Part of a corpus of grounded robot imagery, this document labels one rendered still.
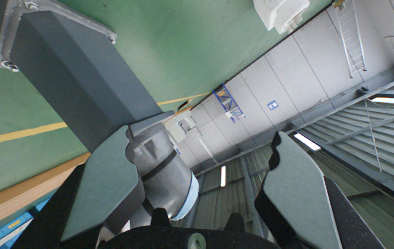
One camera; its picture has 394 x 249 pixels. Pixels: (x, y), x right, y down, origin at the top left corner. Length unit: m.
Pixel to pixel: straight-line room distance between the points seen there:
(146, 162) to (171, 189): 0.09
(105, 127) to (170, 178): 0.18
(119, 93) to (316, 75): 7.51
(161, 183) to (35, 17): 0.40
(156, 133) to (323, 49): 7.61
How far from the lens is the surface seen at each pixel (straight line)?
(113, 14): 0.48
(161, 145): 0.31
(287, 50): 7.19
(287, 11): 0.81
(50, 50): 0.37
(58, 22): 0.40
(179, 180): 0.33
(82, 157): 1.80
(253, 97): 6.74
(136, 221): 0.35
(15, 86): 0.59
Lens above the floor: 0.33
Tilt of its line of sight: 6 degrees up
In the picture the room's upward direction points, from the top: 144 degrees clockwise
